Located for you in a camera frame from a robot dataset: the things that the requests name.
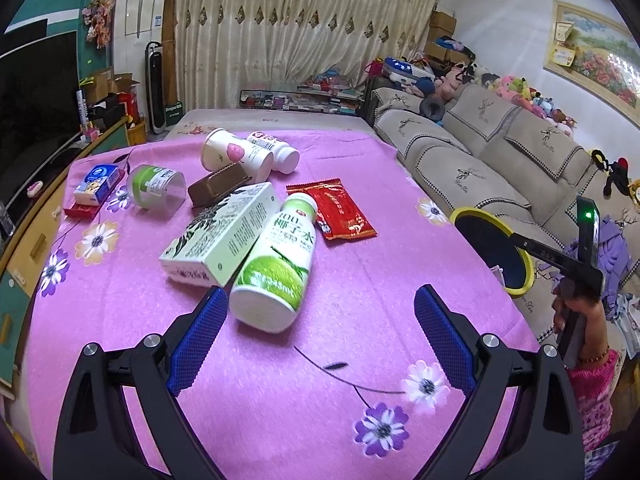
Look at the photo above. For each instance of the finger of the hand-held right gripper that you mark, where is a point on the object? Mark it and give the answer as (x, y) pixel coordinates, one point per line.
(550, 255)

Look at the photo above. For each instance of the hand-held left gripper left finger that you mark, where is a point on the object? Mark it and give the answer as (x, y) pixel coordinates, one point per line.
(197, 340)

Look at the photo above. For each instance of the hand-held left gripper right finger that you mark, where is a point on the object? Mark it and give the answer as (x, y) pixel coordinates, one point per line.
(445, 340)

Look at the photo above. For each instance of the yellow rimmed trash bin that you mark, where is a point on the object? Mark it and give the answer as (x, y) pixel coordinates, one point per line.
(487, 250)

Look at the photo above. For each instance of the green white coconut water bottle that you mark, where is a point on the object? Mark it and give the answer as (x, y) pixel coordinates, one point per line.
(275, 270)

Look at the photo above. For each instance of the white green drink carton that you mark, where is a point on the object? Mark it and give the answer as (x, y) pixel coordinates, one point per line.
(220, 235)

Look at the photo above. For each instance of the brown packet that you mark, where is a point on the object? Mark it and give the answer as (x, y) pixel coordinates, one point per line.
(217, 185)

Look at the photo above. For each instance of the clear jar green label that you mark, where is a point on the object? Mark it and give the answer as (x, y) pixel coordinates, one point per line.
(155, 185)

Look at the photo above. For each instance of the red snack packet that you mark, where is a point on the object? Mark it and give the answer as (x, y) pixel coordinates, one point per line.
(340, 207)

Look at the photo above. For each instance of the pink white paper cup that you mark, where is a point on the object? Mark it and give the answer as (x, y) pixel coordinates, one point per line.
(225, 152)

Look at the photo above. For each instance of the white bottle red label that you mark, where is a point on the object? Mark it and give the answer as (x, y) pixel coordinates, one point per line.
(277, 152)

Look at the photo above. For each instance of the person's right forearm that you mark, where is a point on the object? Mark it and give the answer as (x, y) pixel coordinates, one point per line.
(595, 400)

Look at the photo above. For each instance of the person's right hand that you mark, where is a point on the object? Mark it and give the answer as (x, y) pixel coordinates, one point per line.
(590, 325)

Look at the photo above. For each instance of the purple bag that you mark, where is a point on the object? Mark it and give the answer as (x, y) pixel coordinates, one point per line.
(615, 255)

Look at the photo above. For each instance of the black red plush toy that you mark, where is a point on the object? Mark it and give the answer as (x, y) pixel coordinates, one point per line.
(617, 170)

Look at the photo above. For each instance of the beige sofa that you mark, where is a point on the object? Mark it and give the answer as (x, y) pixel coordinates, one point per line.
(500, 170)

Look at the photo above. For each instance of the pink floral blanket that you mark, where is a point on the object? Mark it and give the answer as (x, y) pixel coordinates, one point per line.
(320, 280)

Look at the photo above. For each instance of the pile of stuffed toys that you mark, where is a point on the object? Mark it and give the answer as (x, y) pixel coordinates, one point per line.
(515, 87)

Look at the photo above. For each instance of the framed flower painting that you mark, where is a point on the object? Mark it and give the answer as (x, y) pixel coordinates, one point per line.
(600, 60)

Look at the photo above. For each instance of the red flat box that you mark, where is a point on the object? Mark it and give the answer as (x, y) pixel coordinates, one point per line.
(80, 211)

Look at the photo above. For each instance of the yellow green television cabinet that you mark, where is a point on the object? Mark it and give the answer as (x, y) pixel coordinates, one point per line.
(30, 255)

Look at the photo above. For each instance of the grey neck pillow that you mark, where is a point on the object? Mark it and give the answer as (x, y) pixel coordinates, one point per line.
(431, 109)

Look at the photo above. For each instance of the blue white box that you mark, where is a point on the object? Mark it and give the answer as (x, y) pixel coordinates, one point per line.
(97, 180)

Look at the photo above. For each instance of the yellow bucket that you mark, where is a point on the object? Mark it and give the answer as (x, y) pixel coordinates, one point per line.
(136, 131)

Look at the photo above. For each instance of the small pink case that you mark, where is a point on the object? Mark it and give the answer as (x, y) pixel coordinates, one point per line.
(35, 189)

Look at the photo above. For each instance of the blue star plush pillow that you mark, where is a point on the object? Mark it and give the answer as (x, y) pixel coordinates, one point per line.
(405, 75)

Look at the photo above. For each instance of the red gift bag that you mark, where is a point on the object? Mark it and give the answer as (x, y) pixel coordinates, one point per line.
(129, 107)

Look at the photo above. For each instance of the black tower fan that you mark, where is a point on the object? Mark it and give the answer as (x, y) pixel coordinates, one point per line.
(155, 90)

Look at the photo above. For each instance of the stack of cardboard boxes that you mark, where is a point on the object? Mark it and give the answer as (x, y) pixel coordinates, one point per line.
(442, 22)

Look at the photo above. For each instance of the glass coffee table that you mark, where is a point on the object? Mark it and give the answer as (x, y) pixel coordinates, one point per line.
(300, 100)

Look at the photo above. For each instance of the open cardboard boxes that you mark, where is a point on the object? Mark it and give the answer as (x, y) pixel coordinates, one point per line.
(105, 82)

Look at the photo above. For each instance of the large black television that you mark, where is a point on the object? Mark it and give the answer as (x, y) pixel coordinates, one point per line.
(35, 110)

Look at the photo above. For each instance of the cream patterned curtain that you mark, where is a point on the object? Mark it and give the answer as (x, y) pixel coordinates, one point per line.
(300, 25)

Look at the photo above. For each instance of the hanging flower decoration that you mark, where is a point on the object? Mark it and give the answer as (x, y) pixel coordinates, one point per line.
(100, 20)

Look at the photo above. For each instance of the white standing air conditioner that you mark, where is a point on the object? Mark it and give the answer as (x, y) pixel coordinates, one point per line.
(135, 10)

